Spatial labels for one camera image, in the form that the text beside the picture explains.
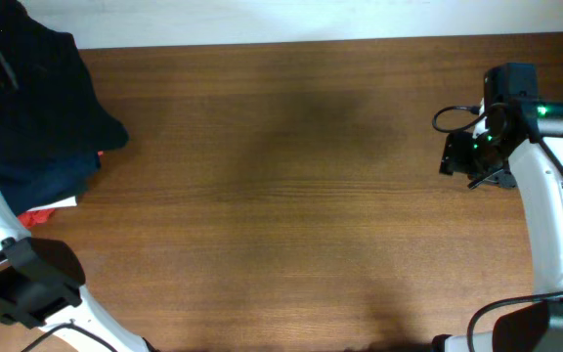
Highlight black shorts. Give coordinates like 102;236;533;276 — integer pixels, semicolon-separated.
0;0;129;163

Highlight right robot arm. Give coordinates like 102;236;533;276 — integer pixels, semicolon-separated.
431;63;563;351

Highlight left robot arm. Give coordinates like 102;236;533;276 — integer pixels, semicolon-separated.
0;29;151;351

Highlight white paper tag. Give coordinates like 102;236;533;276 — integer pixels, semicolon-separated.
30;196;78;211

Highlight navy blue folded garment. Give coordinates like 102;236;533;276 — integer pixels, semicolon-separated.
0;152;101;215

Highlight red cloth piece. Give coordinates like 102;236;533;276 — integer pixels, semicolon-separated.
18;208;56;229

